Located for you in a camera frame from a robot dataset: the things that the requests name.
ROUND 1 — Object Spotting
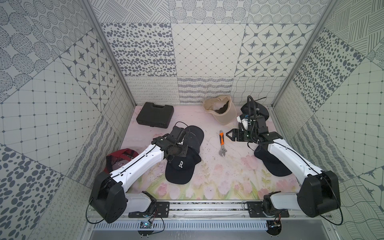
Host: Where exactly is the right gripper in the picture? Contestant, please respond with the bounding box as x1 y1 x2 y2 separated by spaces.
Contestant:
226 128 258 143

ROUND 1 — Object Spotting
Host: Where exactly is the black cap with white logo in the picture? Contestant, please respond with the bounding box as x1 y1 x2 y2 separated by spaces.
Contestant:
165 148 202 185

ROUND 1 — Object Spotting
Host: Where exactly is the beige baseball cap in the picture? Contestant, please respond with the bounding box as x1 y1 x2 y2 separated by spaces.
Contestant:
203 95 238 125

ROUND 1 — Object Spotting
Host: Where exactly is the dark grey baseball cap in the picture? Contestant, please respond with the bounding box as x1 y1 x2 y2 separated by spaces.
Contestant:
241 101 270 121

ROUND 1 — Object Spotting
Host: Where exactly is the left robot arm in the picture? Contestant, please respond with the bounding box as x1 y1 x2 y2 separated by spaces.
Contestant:
88 126 190 224

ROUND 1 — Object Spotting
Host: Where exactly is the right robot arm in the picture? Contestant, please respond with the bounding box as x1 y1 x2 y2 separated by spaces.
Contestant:
226 115 341 218

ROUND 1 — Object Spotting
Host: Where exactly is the black cap behind front cap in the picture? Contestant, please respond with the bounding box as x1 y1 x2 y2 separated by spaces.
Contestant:
183 126 205 154

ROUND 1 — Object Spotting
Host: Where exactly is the black cap at right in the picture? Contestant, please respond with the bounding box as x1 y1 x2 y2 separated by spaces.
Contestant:
254 145 292 177

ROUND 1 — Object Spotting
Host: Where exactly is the red baseball cap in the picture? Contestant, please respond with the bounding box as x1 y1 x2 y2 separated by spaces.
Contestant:
104 149 139 173

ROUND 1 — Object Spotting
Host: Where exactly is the black plastic tool case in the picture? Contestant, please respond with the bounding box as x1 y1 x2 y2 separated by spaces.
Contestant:
136 102 174 129

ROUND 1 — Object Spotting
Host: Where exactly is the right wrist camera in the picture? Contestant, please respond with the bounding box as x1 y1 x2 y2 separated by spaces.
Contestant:
237 114 249 131

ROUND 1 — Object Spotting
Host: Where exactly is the orange handled adjustable wrench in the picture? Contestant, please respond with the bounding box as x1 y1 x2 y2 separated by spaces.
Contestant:
219 130 227 157

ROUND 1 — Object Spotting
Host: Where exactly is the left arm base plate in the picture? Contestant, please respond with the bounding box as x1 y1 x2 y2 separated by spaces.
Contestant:
129 202 170 218

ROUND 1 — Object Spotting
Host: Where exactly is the aluminium front rail frame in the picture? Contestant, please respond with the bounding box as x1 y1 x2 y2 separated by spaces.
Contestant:
78 200 342 240

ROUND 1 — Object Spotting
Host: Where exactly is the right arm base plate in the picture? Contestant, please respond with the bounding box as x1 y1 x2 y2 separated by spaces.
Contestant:
244 201 290 218

